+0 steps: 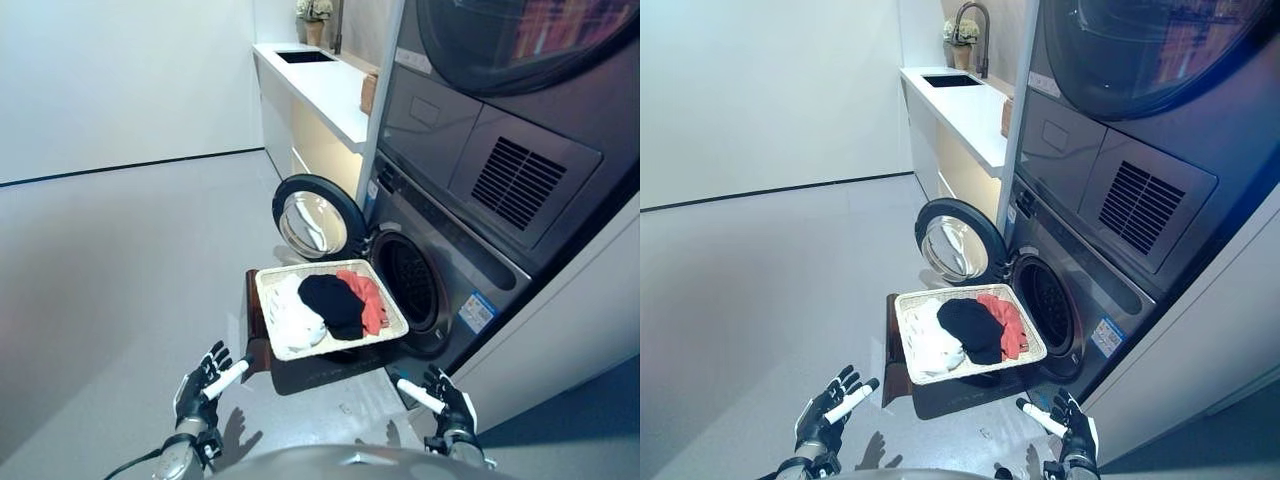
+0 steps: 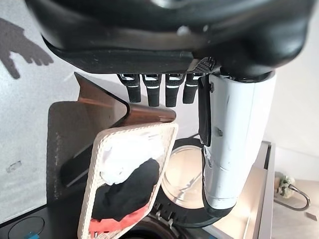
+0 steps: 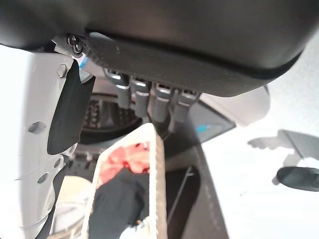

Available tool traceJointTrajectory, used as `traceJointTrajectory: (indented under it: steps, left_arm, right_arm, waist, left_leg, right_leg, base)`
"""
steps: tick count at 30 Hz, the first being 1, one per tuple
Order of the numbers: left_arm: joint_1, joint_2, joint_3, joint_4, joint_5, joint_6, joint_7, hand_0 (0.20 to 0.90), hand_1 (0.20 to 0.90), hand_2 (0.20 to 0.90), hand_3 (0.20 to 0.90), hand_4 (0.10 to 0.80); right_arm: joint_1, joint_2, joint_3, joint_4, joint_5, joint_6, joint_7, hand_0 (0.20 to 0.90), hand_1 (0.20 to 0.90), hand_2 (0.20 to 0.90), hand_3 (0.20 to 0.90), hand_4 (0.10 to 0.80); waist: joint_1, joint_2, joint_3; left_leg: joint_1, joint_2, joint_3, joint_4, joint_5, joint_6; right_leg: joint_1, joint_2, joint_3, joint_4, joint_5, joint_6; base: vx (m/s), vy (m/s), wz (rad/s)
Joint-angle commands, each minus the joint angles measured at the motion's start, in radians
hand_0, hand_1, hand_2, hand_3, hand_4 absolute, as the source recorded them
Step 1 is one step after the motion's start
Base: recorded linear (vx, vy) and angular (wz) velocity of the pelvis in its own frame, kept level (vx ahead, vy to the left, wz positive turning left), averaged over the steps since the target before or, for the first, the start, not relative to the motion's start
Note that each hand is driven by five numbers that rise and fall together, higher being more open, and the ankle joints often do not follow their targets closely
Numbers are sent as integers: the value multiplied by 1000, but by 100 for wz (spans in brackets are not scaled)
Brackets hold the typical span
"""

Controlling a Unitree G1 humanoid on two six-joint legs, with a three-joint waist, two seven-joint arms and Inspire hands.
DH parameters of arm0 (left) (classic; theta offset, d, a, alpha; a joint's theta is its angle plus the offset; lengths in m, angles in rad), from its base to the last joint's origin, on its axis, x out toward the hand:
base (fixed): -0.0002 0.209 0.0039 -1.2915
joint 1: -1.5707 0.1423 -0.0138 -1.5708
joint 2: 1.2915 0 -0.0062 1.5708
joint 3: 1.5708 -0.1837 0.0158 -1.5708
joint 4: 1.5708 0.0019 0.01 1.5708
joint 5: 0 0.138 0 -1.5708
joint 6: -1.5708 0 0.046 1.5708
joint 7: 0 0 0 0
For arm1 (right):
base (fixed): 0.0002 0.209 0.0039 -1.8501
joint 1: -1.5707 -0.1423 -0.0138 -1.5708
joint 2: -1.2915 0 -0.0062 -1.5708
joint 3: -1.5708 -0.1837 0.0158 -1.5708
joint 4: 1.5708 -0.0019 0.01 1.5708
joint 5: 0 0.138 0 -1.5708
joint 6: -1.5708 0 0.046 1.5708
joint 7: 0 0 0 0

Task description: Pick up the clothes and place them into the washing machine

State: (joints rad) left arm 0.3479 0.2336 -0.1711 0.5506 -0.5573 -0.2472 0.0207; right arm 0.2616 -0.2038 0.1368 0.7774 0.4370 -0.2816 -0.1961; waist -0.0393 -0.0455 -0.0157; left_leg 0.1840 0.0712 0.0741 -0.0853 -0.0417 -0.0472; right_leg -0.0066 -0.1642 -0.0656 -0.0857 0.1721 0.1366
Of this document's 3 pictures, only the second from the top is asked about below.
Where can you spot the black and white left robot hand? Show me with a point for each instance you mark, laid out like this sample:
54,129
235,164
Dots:
154,37

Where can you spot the dark washing machine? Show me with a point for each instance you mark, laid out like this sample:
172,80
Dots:
59,221

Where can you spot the white cloth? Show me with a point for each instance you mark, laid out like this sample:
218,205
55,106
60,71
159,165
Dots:
129,159

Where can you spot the cream woven laundry basket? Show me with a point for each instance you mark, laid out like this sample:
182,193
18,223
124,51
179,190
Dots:
94,174

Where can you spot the black cloth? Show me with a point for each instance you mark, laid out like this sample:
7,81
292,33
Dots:
129,189

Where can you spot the red cloth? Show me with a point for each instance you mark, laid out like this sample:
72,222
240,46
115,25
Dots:
129,220

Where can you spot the light wooden cabinet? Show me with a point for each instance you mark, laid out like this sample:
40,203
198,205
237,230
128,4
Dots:
264,199

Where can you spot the silver faucet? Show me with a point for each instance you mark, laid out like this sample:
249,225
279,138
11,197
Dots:
300,198

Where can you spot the small blue object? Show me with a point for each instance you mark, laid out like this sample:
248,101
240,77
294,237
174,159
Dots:
32,235

